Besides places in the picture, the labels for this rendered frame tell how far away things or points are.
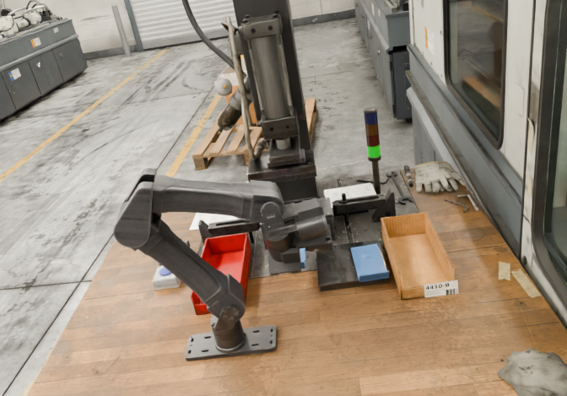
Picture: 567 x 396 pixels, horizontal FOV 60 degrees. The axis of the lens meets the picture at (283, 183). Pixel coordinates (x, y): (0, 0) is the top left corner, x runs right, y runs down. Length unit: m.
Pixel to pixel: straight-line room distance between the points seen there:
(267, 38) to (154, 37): 9.90
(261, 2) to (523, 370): 0.96
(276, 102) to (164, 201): 0.45
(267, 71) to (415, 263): 0.59
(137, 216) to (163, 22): 10.10
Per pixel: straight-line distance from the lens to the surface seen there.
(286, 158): 1.26
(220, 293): 1.02
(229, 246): 1.42
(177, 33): 10.91
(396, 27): 4.31
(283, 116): 1.24
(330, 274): 1.24
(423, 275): 1.24
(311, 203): 0.97
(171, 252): 0.97
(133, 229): 0.93
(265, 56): 1.20
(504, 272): 1.27
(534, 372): 1.03
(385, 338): 1.10
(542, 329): 1.15
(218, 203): 0.92
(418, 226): 1.37
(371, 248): 1.31
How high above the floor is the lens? 1.67
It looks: 26 degrees down
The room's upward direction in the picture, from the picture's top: 11 degrees counter-clockwise
